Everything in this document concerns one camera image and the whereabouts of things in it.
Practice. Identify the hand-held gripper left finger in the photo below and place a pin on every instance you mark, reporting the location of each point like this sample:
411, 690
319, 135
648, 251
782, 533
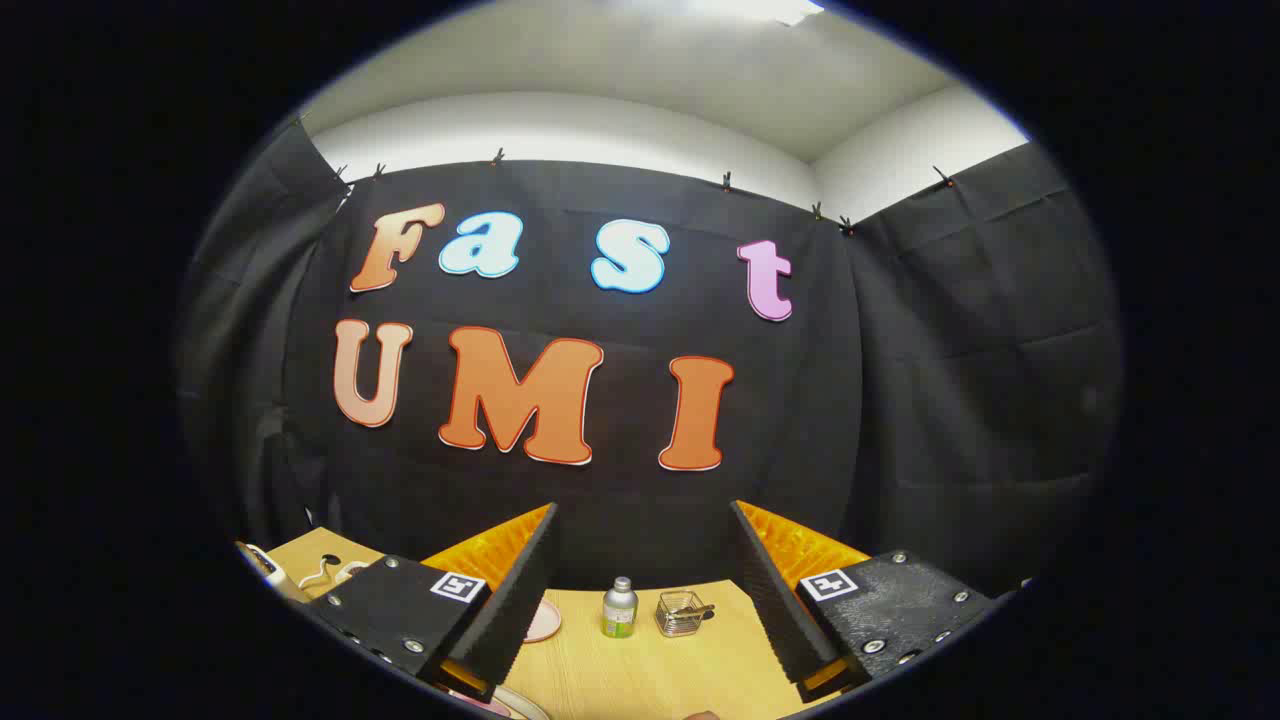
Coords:
520, 600

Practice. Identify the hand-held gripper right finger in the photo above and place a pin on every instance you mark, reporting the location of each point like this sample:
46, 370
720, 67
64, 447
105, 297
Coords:
775, 600

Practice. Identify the pink round plate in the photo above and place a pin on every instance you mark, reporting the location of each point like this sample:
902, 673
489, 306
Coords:
545, 620

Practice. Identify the silver bottle with green label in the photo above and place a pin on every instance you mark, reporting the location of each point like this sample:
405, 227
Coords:
620, 607

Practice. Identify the grey round plate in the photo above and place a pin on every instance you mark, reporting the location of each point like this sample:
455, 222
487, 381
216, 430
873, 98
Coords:
525, 703

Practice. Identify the cream white toaster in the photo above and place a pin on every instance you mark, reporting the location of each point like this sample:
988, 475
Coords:
262, 565

